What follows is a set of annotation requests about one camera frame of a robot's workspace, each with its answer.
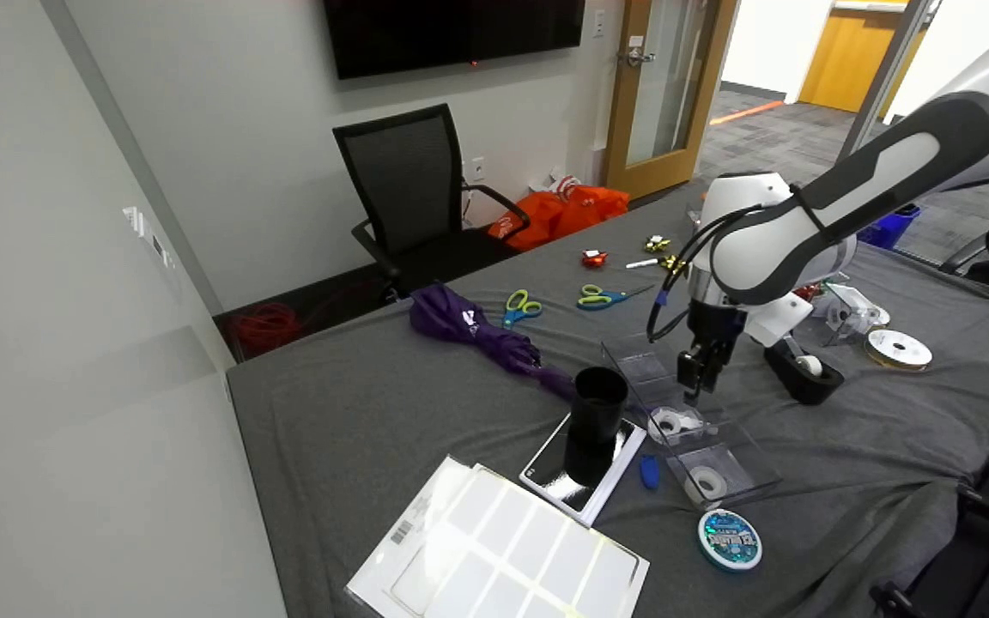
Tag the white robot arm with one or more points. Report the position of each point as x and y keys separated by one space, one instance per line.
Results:
x=757 y=233

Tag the blue tape roll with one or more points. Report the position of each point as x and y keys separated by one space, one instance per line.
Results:
x=728 y=541

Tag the white ribbon spool left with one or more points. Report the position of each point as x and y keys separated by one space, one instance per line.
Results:
x=898 y=349

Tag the green yellow scissors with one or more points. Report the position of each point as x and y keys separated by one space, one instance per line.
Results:
x=521 y=306

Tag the yellow gift bow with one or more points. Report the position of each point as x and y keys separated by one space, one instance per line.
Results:
x=658 y=245

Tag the smartphone on table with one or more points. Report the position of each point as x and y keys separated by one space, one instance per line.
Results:
x=546 y=476

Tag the red gift bow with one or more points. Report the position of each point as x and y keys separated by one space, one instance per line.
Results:
x=592 y=259

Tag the wall television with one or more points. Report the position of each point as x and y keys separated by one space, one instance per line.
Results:
x=397 y=35

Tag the white label sheet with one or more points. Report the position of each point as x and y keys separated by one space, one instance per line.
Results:
x=482 y=547

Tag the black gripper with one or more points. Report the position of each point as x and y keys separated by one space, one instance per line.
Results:
x=716 y=334

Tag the grey table cloth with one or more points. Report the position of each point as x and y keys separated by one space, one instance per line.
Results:
x=497 y=451

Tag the clear compartment tray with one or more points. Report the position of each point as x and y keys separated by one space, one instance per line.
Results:
x=684 y=437

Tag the blue green scissors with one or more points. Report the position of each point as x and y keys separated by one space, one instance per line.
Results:
x=600 y=297

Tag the black mesh office chair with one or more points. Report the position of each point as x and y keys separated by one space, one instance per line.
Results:
x=409 y=183

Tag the orange bag on floor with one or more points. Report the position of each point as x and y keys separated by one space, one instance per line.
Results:
x=545 y=218

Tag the black tape dispenser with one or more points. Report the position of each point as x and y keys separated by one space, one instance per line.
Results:
x=803 y=372

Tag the purple folded umbrella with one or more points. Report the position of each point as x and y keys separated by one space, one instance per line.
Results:
x=450 y=316

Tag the black cylindrical cup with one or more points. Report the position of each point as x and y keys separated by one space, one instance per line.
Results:
x=594 y=412

